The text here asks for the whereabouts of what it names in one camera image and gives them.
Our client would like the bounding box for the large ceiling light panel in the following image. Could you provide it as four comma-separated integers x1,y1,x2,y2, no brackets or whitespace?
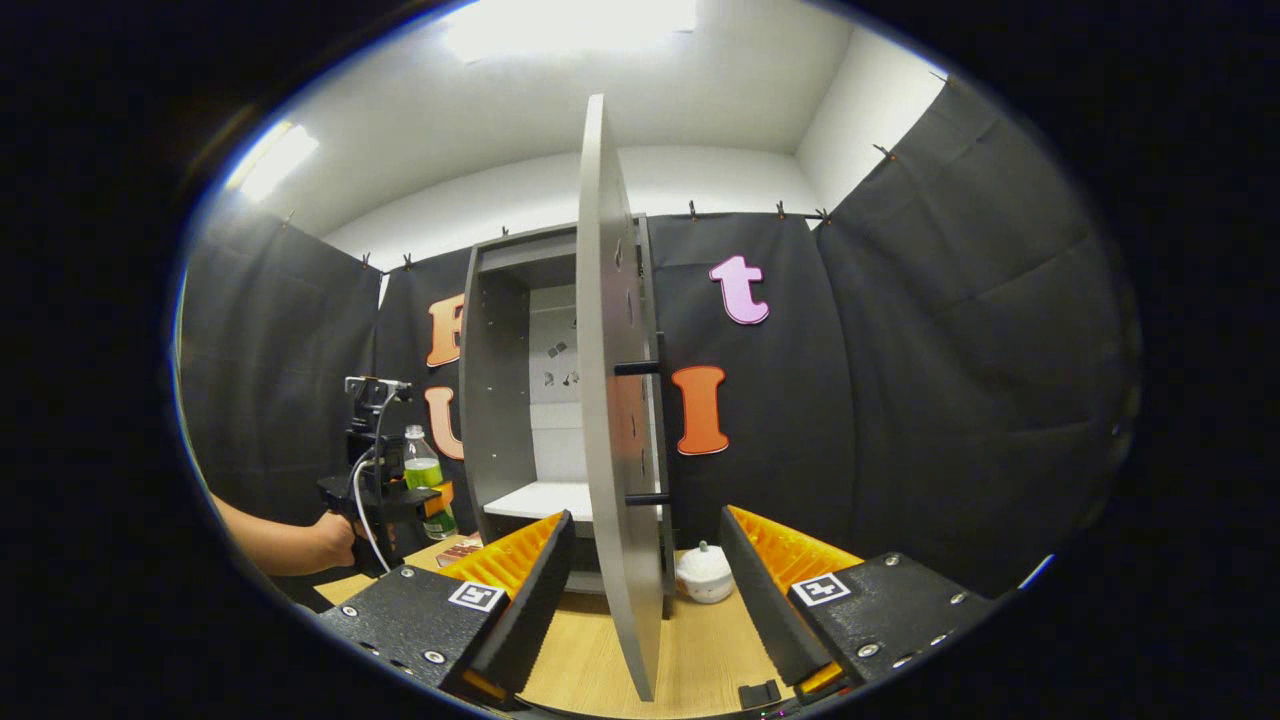
440,0,698,61

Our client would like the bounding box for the grey cabinet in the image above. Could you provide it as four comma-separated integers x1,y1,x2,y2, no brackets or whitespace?
458,215,681,596

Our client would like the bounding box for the narrow ceiling light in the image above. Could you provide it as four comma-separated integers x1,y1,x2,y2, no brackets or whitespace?
225,122,321,201

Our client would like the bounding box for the row of black cloth clips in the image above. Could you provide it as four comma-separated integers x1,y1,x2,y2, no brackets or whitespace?
280,70,951,273

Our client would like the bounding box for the clear bottle with green label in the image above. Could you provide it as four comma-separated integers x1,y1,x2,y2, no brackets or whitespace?
403,425,459,541

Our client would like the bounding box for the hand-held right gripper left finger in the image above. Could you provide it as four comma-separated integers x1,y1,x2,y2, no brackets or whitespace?
320,510,576,706

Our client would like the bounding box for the white lidded pot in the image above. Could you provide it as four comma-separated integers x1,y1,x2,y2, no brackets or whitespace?
676,541,736,604

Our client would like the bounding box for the white cable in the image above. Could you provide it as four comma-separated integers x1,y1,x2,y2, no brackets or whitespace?
350,385,403,574

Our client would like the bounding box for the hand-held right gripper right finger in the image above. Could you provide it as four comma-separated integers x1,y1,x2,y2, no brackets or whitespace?
720,505,1001,701

